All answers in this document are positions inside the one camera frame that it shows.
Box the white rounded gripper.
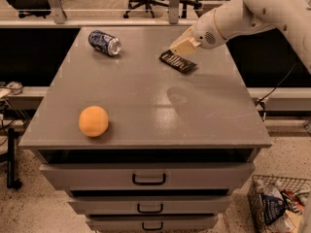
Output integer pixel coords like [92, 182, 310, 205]
[169, 11, 226, 55]

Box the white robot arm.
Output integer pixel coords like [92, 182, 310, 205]
[169, 0, 311, 73]

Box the black office chair centre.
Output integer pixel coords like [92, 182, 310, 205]
[123, 0, 201, 23]

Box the blue soda can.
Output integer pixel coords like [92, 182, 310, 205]
[88, 30, 121, 57]

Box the grey drawer cabinet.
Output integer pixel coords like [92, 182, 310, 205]
[18, 25, 273, 233]

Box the orange fruit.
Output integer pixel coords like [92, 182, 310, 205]
[79, 106, 109, 137]

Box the top grey drawer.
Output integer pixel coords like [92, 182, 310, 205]
[40, 162, 255, 190]

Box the grey drawer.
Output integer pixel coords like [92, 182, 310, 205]
[86, 215, 218, 232]
[40, 162, 255, 190]
[69, 195, 231, 216]

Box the bottom grey drawer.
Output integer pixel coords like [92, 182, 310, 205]
[86, 215, 218, 232]

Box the blue white snack bag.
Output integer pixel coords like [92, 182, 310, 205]
[261, 184, 286, 225]

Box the middle grey drawer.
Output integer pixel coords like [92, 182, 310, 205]
[69, 195, 231, 216]

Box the red snack bag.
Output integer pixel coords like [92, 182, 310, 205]
[281, 189, 304, 215]

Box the yellow snack bag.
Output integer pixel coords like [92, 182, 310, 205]
[285, 211, 302, 233]

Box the black metal stand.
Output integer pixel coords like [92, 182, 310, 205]
[7, 128, 22, 189]

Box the black cable right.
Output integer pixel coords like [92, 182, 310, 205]
[254, 61, 297, 108]

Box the wire basket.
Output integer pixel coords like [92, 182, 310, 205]
[248, 175, 311, 233]

